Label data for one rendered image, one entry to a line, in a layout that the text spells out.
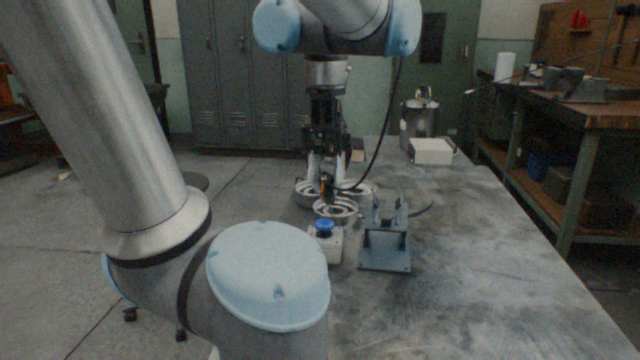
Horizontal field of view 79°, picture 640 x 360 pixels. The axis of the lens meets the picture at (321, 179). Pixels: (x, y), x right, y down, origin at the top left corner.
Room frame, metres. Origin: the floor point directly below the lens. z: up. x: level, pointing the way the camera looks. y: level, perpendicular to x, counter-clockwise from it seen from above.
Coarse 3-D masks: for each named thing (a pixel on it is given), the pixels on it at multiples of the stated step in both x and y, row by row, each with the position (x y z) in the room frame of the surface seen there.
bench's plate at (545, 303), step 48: (384, 192) 0.99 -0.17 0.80; (432, 192) 0.99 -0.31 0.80; (480, 192) 0.99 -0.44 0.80; (432, 240) 0.73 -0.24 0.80; (528, 240) 0.73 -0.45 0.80; (336, 288) 0.56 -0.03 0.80; (384, 288) 0.56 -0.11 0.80; (432, 288) 0.56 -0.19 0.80; (480, 288) 0.56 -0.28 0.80; (528, 288) 0.56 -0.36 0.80; (576, 288) 0.56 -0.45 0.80; (336, 336) 0.45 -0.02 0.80; (384, 336) 0.45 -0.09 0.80; (432, 336) 0.45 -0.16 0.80; (480, 336) 0.45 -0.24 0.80; (528, 336) 0.45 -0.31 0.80; (576, 336) 0.45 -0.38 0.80; (624, 336) 0.45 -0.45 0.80
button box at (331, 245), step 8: (312, 232) 0.68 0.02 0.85; (320, 232) 0.68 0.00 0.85; (328, 232) 0.68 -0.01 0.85; (336, 232) 0.68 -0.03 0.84; (320, 240) 0.65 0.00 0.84; (328, 240) 0.65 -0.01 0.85; (336, 240) 0.65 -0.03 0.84; (328, 248) 0.64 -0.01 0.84; (336, 248) 0.64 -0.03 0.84; (328, 256) 0.64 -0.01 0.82; (336, 256) 0.64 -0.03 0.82
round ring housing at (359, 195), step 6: (348, 180) 0.98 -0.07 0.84; (354, 180) 0.98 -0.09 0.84; (366, 180) 0.97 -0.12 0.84; (342, 186) 0.96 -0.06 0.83; (348, 186) 0.97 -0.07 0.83; (366, 186) 0.96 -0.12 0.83; (372, 186) 0.95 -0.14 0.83; (342, 192) 0.90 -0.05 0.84; (348, 192) 0.92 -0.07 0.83; (354, 192) 0.95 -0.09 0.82; (360, 192) 0.95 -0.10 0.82; (366, 192) 0.92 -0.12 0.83; (372, 192) 0.90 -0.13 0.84; (348, 198) 0.89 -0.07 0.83; (354, 198) 0.88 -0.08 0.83; (360, 198) 0.88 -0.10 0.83; (366, 198) 0.88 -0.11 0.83; (372, 198) 0.90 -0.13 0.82; (360, 204) 0.89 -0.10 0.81
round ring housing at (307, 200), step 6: (306, 180) 0.97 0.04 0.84; (300, 186) 0.96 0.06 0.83; (306, 186) 0.96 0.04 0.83; (306, 192) 0.92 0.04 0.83; (312, 192) 0.95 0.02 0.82; (300, 198) 0.89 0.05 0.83; (306, 198) 0.88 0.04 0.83; (312, 198) 0.88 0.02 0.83; (318, 198) 0.88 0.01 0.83; (300, 204) 0.90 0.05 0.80; (306, 204) 0.88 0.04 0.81; (312, 204) 0.87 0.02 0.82
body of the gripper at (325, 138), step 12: (312, 96) 0.65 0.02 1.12; (324, 96) 0.64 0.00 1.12; (312, 108) 0.65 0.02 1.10; (324, 108) 0.67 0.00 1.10; (312, 120) 0.65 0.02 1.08; (324, 120) 0.67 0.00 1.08; (336, 120) 0.69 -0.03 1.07; (312, 132) 0.66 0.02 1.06; (324, 132) 0.66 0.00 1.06; (336, 132) 0.65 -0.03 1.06; (312, 144) 0.65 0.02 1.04; (324, 144) 0.65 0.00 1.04; (336, 144) 0.65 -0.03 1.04
